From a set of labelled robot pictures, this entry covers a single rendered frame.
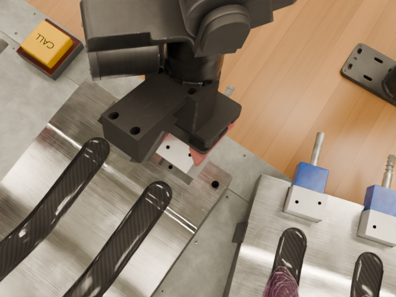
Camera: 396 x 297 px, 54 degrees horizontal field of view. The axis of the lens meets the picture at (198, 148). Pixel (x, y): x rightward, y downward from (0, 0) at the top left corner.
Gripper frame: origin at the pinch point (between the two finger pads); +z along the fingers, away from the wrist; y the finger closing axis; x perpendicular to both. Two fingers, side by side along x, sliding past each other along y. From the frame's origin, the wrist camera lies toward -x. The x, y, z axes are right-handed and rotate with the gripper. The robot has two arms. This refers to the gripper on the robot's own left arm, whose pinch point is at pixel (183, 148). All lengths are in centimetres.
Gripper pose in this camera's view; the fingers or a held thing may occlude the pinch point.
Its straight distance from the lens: 49.9
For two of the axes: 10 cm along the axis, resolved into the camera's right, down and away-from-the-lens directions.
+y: 8.0, 5.3, -2.9
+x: 6.0, -6.2, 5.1
